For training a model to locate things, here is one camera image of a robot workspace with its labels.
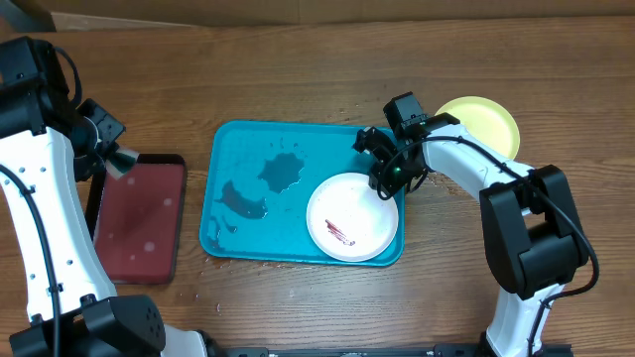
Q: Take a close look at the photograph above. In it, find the green scrubbing sponge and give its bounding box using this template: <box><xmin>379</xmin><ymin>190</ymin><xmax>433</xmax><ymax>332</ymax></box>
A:
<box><xmin>105</xmin><ymin>147</ymin><xmax>139</xmax><ymax>179</ymax></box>

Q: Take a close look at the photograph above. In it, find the white plate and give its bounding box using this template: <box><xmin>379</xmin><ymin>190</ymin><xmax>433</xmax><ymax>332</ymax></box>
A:
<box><xmin>306</xmin><ymin>173</ymin><xmax>404</xmax><ymax>265</ymax></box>

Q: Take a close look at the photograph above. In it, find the yellow-green plate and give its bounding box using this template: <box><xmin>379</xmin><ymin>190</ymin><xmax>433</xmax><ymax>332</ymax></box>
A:
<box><xmin>436</xmin><ymin>96</ymin><xmax>520</xmax><ymax>159</ymax></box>

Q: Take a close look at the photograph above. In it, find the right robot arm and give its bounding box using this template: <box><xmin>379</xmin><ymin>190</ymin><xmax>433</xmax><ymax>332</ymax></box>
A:
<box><xmin>353</xmin><ymin>114</ymin><xmax>597</xmax><ymax>356</ymax></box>

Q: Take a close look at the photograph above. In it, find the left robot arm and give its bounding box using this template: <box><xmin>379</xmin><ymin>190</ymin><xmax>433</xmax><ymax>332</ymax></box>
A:
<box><xmin>1</xmin><ymin>94</ymin><xmax>214</xmax><ymax>356</ymax></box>

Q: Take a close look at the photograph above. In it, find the black tray with red water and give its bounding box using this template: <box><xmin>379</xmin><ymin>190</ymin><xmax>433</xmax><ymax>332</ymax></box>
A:
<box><xmin>85</xmin><ymin>154</ymin><xmax>188</xmax><ymax>285</ymax></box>

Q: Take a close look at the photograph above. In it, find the blue plastic tray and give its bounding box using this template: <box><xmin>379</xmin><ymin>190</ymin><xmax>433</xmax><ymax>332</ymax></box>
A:
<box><xmin>199</xmin><ymin>120</ymin><xmax>405</xmax><ymax>267</ymax></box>

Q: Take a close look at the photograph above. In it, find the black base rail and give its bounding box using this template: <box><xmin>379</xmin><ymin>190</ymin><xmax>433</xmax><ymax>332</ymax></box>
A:
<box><xmin>212</xmin><ymin>341</ymin><xmax>574</xmax><ymax>357</ymax></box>

